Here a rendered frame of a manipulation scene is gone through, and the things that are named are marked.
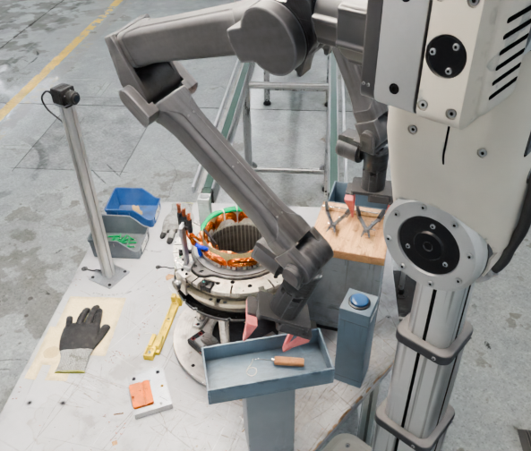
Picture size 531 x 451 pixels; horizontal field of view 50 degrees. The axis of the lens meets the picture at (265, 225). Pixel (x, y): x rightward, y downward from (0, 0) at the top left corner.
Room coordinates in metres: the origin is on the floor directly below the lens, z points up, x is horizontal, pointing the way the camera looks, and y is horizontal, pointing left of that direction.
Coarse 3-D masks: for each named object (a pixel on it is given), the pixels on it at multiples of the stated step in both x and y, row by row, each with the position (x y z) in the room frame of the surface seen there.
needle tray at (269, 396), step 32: (224, 352) 0.77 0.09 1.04; (256, 352) 0.78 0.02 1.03; (288, 352) 0.78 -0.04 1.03; (320, 352) 0.78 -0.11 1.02; (224, 384) 0.70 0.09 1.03; (256, 384) 0.67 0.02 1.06; (288, 384) 0.68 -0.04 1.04; (320, 384) 0.70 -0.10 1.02; (256, 416) 0.69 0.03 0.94; (288, 416) 0.70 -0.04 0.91; (256, 448) 0.69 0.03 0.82; (288, 448) 0.70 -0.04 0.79
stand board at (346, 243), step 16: (368, 208) 1.22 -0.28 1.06; (320, 224) 1.16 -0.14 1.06; (352, 224) 1.16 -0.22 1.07; (368, 224) 1.16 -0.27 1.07; (336, 240) 1.10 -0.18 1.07; (352, 240) 1.09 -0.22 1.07; (368, 240) 1.09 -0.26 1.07; (384, 240) 1.09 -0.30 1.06; (336, 256) 1.05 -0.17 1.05; (352, 256) 1.04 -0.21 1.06; (368, 256) 1.03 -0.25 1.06; (384, 256) 1.03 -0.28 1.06
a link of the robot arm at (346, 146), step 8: (344, 136) 1.19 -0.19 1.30; (352, 136) 1.18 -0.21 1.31; (360, 136) 1.12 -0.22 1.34; (368, 136) 1.10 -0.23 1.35; (336, 144) 1.20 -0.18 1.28; (344, 144) 1.18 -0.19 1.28; (352, 144) 1.17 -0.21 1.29; (360, 144) 1.12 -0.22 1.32; (368, 144) 1.11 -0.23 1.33; (384, 144) 1.14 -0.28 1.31; (336, 152) 1.20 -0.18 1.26; (344, 152) 1.18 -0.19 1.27; (352, 152) 1.16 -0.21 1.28; (368, 152) 1.11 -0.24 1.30; (376, 152) 1.12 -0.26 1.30; (352, 160) 1.17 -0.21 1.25; (360, 160) 1.18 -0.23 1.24
